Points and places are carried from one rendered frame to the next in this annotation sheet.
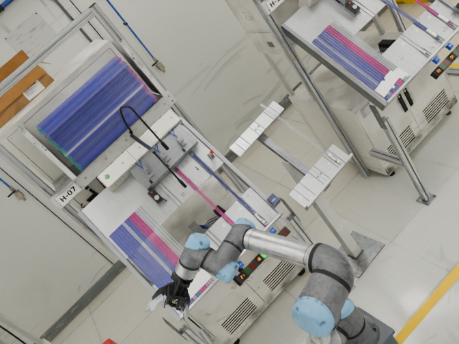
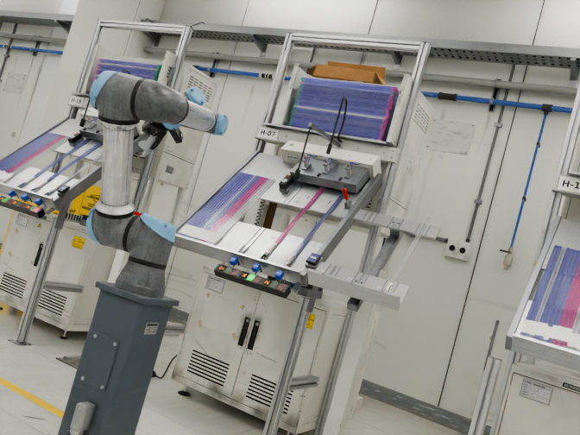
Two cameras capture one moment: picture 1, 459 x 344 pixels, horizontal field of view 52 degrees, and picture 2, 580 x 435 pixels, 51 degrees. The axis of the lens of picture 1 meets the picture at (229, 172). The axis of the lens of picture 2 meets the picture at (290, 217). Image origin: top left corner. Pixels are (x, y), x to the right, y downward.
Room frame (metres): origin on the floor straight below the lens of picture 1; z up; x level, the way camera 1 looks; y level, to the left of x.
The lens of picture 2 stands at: (-0.02, -1.47, 0.78)
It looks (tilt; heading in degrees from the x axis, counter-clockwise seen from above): 3 degrees up; 40
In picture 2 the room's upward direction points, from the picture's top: 16 degrees clockwise
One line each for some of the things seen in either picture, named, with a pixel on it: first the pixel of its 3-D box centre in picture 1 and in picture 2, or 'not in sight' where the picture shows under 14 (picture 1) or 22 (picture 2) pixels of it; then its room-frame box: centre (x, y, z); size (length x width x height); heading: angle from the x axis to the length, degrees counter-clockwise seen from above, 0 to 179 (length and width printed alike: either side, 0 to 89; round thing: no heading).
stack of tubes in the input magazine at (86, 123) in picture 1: (98, 112); (344, 110); (2.27, 0.30, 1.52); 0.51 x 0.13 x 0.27; 101
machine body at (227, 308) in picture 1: (220, 259); (278, 349); (2.38, 0.38, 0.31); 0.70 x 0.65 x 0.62; 101
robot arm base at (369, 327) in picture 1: (354, 330); (143, 275); (1.15, 0.01, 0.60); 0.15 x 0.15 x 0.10
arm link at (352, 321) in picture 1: (339, 314); (152, 237); (1.15, 0.02, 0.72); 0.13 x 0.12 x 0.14; 119
